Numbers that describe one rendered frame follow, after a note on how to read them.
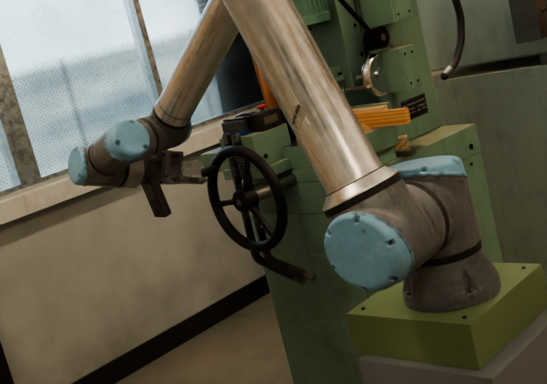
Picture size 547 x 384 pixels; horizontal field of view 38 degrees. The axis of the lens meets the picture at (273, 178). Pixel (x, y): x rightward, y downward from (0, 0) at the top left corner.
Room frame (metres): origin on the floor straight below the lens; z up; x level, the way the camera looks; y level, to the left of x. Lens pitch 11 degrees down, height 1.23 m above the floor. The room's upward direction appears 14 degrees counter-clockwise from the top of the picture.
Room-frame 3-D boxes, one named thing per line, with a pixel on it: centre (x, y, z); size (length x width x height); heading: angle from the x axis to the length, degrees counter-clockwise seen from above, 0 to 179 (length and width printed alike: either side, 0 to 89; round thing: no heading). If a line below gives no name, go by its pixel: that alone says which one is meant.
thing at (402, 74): (2.27, -0.42, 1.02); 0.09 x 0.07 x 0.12; 41
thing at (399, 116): (2.27, -0.17, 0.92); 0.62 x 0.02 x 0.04; 41
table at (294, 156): (2.26, -0.04, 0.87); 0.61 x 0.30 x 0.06; 41
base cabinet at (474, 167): (2.35, -0.26, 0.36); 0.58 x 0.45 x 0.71; 131
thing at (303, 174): (2.23, -0.13, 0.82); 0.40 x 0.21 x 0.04; 41
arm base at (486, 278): (1.50, -0.29, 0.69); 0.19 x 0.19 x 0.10
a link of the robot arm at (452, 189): (1.49, -0.28, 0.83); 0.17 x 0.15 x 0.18; 138
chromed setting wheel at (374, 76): (2.26, -0.35, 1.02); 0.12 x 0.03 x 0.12; 131
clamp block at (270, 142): (2.20, 0.02, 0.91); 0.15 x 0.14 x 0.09; 41
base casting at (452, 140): (2.35, -0.27, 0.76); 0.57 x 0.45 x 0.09; 131
